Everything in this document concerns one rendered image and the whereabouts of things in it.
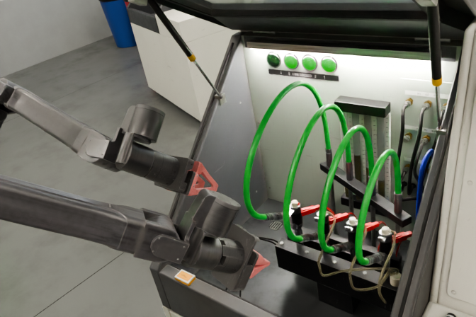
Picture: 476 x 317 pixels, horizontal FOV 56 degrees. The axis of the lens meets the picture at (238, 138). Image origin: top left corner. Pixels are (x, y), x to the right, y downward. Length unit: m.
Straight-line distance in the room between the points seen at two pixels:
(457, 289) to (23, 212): 0.86
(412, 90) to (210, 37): 2.88
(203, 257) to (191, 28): 3.21
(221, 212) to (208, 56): 3.28
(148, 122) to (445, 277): 0.71
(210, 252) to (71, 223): 0.22
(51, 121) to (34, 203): 0.36
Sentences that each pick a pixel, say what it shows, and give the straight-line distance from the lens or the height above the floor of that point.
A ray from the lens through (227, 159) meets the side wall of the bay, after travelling 1.43.
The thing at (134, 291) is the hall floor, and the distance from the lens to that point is 2.71.
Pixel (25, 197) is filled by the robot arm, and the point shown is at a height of 1.52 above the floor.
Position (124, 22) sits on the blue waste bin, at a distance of 7.10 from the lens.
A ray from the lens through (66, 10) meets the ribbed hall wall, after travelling 7.84.
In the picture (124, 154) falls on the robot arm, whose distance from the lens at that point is 0.84.
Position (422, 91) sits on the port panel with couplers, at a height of 1.33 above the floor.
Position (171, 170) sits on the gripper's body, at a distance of 0.86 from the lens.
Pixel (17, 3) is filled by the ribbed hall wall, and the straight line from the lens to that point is 7.56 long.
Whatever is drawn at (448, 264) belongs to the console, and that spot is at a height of 1.07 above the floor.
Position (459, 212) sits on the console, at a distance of 1.03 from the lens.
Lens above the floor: 1.84
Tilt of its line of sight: 29 degrees down
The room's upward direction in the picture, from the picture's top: 11 degrees counter-clockwise
